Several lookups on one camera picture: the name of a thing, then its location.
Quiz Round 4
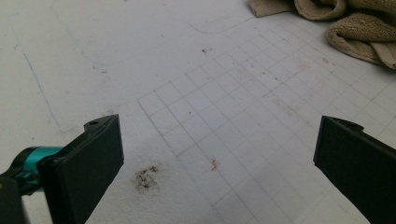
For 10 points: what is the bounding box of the white foam mat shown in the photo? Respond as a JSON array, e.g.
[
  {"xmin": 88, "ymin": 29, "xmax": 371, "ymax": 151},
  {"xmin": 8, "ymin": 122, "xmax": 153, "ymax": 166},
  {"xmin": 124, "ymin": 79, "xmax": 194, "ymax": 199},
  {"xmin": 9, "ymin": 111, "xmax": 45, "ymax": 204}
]
[{"xmin": 0, "ymin": 0, "xmax": 396, "ymax": 224}]

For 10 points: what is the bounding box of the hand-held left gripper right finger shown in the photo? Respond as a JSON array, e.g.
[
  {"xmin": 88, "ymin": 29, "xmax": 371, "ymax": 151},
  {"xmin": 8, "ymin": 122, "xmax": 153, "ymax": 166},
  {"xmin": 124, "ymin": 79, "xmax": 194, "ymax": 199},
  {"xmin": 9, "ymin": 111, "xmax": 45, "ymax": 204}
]
[{"xmin": 313, "ymin": 116, "xmax": 396, "ymax": 224}]

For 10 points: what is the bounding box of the beige towel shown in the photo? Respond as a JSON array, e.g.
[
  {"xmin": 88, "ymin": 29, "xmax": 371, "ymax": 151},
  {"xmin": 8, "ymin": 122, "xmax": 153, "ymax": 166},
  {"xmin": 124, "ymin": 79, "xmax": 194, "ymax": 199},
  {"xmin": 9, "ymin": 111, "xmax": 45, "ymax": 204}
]
[{"xmin": 248, "ymin": 0, "xmax": 396, "ymax": 70}]

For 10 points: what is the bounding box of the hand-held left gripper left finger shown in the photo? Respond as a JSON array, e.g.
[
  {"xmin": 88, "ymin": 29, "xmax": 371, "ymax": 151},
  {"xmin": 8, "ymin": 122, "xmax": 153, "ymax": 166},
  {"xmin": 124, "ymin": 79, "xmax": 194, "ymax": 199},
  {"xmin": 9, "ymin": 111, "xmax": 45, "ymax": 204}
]
[{"xmin": 36, "ymin": 114, "xmax": 125, "ymax": 224}]

